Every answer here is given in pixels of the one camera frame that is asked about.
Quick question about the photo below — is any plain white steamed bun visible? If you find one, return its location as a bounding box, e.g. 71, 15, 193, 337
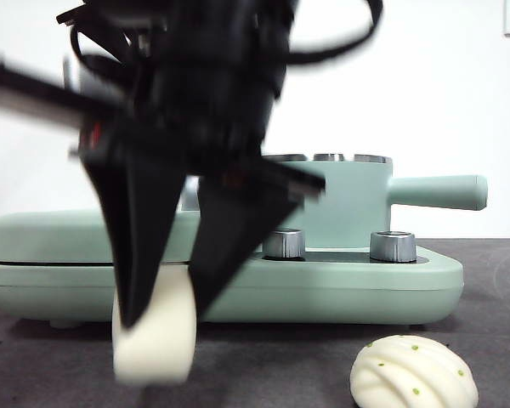
111, 267, 196, 385

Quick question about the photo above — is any pleated bun with green dots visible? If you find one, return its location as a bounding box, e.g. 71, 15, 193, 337
348, 334, 479, 408

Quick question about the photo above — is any silver control knob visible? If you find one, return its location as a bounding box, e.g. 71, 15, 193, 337
368, 230, 417, 263
263, 229, 306, 259

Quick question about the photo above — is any green griddle lid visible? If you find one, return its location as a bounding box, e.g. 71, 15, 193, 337
0, 210, 201, 264

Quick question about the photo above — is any silver griddle lid handle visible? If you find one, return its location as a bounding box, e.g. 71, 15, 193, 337
178, 173, 201, 213

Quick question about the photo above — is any green pot with handle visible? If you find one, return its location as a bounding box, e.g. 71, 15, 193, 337
261, 153, 489, 250

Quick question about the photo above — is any black cable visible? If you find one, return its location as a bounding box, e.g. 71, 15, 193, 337
286, 0, 386, 67

